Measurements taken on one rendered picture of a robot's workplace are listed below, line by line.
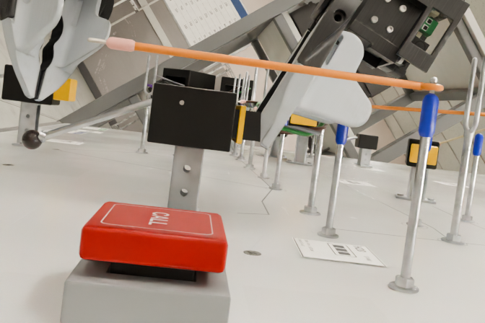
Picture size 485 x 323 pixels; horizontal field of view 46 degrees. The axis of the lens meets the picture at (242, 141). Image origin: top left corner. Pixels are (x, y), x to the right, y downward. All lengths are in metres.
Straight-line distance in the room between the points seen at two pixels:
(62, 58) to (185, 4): 7.81
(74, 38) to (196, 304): 0.28
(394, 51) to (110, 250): 0.25
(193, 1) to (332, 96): 7.89
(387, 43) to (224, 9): 7.81
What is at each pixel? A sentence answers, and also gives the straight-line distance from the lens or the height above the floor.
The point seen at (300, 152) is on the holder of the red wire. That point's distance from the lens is 1.02.
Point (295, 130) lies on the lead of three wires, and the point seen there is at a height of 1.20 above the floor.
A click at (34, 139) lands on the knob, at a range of 0.42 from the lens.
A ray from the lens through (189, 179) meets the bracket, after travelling 0.40.
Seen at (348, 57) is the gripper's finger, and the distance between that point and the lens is 0.38.
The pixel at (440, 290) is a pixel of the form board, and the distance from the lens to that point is 0.32.
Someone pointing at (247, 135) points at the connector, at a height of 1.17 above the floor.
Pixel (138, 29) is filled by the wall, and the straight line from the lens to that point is 8.25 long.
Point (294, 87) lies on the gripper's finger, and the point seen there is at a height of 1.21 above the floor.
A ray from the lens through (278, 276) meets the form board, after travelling 0.29.
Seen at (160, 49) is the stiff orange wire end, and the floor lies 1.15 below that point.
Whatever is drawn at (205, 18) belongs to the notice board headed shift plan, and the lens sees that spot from 8.16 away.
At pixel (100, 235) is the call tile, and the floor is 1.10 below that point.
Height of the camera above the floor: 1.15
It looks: 2 degrees up
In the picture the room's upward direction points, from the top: 60 degrees clockwise
